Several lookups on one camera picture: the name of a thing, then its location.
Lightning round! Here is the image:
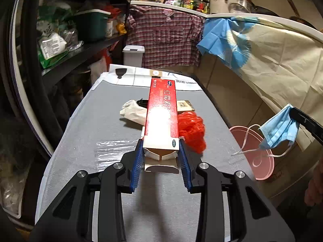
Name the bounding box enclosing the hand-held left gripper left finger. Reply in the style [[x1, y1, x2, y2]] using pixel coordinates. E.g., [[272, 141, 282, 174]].
[[29, 139, 145, 242]]

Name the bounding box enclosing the beige cloth with fan print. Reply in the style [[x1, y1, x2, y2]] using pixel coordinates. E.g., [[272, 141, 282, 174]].
[[222, 15, 323, 147]]

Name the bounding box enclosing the white tissue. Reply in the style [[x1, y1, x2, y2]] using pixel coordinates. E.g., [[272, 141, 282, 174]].
[[119, 99, 148, 126]]

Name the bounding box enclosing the red cardboard box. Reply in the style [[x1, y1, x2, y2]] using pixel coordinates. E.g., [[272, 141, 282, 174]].
[[141, 78, 183, 174]]

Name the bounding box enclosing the blue face mask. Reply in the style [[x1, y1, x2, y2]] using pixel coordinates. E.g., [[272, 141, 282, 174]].
[[232, 104, 299, 158]]

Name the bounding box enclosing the plaid shirt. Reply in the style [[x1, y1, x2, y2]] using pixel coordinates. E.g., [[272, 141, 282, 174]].
[[126, 5, 205, 68]]

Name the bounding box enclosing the white lidded bin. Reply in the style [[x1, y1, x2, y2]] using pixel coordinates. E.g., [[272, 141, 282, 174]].
[[122, 45, 145, 68]]

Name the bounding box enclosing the person's right forearm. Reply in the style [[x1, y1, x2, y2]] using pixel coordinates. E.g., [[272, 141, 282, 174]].
[[304, 161, 323, 207]]

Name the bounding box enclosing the grey and white table cover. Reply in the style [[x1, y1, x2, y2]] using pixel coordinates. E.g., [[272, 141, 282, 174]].
[[35, 64, 255, 242]]

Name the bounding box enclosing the red mesh bag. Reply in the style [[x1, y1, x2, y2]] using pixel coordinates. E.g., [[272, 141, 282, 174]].
[[178, 111, 207, 154]]

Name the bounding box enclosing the green storage box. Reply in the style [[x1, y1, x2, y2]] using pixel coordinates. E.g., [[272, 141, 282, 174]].
[[73, 9, 111, 42]]

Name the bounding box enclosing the red and white bag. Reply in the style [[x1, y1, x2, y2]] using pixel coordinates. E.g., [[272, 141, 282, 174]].
[[89, 48, 113, 81]]

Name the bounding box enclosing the plain blue cloth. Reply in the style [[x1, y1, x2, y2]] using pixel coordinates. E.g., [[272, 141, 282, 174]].
[[196, 17, 233, 62]]

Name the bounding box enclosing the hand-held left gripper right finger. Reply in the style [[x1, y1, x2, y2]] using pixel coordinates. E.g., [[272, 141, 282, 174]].
[[179, 139, 296, 242]]

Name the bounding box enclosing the spice rack with bottles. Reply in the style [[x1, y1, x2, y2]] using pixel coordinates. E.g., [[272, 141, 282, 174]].
[[181, 0, 211, 14]]

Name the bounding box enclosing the black shelf rack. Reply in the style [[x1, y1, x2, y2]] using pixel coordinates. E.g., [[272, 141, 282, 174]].
[[15, 0, 132, 86]]

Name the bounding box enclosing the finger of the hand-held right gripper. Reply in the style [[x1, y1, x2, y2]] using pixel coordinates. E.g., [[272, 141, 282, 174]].
[[290, 107, 323, 145]]

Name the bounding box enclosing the white and green packet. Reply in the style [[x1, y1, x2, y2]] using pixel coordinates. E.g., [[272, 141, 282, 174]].
[[37, 31, 68, 68]]

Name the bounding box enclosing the dark packet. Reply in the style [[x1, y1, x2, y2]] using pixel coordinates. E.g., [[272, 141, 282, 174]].
[[177, 100, 195, 113]]

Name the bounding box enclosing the clear plastic wrap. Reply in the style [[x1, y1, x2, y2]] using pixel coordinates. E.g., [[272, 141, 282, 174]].
[[95, 139, 139, 169]]

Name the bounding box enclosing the pink plastic basin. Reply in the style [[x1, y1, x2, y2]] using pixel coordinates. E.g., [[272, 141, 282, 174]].
[[229, 125, 274, 180]]

